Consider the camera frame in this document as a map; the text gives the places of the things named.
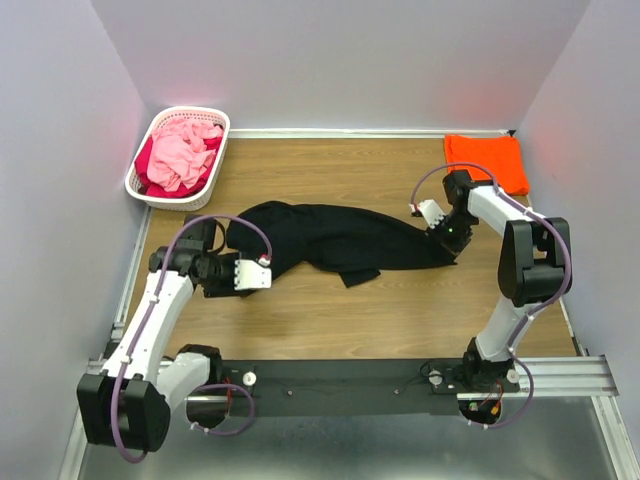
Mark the magenta t shirt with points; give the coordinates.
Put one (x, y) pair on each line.
(171, 169)

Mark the black t shirt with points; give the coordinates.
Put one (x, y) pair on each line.
(357, 244)

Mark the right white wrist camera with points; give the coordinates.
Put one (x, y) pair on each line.
(430, 211)

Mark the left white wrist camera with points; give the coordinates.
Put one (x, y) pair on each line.
(252, 274)

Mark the light pink t shirt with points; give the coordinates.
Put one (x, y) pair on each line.
(192, 130)

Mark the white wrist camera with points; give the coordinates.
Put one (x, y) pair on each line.
(430, 211)
(252, 274)

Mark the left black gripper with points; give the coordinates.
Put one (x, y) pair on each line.
(227, 290)

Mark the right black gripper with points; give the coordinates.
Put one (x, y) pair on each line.
(449, 249)

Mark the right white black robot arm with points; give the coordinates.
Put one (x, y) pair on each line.
(534, 271)

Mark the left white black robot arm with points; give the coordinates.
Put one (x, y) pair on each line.
(129, 403)

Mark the folded orange t shirt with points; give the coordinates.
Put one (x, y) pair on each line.
(499, 155)

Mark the white plastic laundry basket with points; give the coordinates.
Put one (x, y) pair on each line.
(200, 199)

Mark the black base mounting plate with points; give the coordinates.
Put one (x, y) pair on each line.
(321, 388)

